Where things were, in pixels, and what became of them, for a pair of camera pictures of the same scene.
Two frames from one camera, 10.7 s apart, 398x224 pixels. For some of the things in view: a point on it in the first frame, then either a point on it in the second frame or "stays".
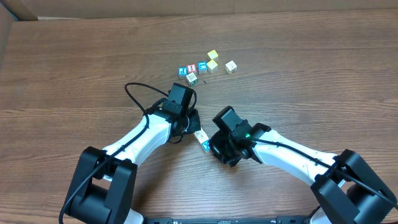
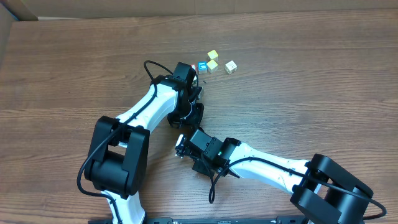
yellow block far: x=213 y=55 stays
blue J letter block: x=202 y=67 stays
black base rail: x=280 y=220 stays
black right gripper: x=218 y=149 -> x=185 y=150
